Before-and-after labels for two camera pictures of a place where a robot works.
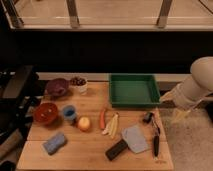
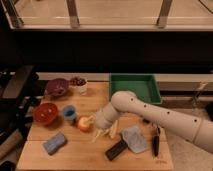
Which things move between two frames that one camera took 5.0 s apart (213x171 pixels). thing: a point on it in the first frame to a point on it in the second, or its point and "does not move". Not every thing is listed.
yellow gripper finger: [167, 96] to [84, 121]
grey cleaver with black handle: [134, 139] does not move
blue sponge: [54, 143] does not move
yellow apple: [84, 123] does not move
